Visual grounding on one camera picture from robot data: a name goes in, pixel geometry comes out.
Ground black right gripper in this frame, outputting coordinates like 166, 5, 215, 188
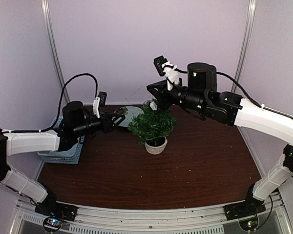
147, 78, 207, 113

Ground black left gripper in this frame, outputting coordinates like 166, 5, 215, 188
73, 110, 125, 137

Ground white battery box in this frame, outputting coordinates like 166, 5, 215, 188
149, 101, 157, 111

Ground fairy light string wire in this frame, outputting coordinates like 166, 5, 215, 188
126, 84, 148, 105

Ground small green christmas tree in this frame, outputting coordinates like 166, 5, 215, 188
128, 99, 176, 155

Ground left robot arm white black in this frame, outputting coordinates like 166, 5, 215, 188
0, 98, 125, 216

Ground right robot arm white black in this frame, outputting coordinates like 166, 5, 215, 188
147, 56, 293, 215

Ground light blue flower plate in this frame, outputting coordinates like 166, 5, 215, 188
114, 106, 143, 128

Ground light blue plastic basket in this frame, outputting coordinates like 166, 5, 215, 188
37, 117, 86, 164

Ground left circuit board with leds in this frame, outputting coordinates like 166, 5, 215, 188
42, 217, 63, 232

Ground circuit board with leds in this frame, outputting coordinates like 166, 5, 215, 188
42, 217, 63, 232
239, 217, 259, 232

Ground right circuit board with leds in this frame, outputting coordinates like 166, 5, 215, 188
239, 217, 259, 232

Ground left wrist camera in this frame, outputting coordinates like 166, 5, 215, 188
92, 91, 107, 118

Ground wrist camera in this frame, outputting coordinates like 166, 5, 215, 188
92, 91, 107, 118
153, 56, 180, 91

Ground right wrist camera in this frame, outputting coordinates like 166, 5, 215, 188
153, 56, 180, 91

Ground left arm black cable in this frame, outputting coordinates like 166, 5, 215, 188
7, 72, 100, 134

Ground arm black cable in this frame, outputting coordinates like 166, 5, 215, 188
7, 72, 100, 134
173, 68, 293, 122

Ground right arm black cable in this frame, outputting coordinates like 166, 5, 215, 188
173, 68, 293, 122

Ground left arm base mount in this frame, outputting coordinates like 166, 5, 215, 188
35, 203, 78, 221

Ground right aluminium frame post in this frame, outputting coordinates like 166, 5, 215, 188
234, 0, 257, 82

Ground aluminium frame post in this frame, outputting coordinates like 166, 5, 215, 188
234, 0, 257, 82
41, 0, 65, 89

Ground left aluminium frame post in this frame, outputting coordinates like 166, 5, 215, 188
41, 0, 65, 89

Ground front aluminium rail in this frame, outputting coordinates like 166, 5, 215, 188
8, 194, 293, 234

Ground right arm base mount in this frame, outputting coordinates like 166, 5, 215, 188
224, 197, 266, 220

